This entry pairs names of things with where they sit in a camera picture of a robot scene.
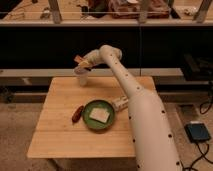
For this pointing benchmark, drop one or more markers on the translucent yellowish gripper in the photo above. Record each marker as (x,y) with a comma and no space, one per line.
(85,64)

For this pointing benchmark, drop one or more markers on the brown rectangular eraser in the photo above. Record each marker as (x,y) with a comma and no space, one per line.
(78,59)

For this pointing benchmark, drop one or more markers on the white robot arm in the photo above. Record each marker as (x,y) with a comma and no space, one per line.
(152,137)

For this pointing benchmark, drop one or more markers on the red brown sausage toy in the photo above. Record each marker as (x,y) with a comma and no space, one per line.
(77,114)

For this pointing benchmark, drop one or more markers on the white tube with cap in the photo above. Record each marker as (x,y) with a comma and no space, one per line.
(120,103)

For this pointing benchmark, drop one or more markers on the white sponge on plate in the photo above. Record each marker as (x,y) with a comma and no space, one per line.
(99,114)

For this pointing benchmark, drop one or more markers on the green round plate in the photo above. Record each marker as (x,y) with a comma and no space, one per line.
(94,124)

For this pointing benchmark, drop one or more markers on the wooden table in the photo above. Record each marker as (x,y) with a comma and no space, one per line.
(56,136)

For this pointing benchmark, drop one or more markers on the wooden shelf with clutter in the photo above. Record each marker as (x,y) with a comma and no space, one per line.
(107,12)

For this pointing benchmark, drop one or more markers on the black foot pedal box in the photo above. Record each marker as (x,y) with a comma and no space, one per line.
(197,132)

